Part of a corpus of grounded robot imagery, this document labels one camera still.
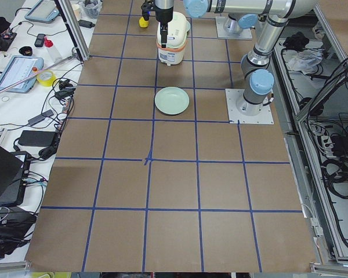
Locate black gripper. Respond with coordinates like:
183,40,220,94
155,8,173,48

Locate white rice cooker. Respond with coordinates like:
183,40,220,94
157,12,190,66

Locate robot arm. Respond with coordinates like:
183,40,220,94
183,0,317,53
236,14,288,116

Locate left green plate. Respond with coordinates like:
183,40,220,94
154,87,190,115

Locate red cap spray bottle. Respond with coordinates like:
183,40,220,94
44,36,62,63

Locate black phone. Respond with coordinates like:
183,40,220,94
34,33,46,47

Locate yellow tape roll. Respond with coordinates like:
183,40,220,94
37,70,56,87

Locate blue teach pendant tablet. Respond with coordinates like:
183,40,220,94
0,55,44,90

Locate black power adapter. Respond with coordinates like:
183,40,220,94
18,130,56,147

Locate black laptop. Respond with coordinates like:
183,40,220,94
0,146,30,207

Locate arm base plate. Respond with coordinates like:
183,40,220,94
216,16,252,40
225,89,274,125

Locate aluminium frame post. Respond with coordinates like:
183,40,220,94
55,0,90,61

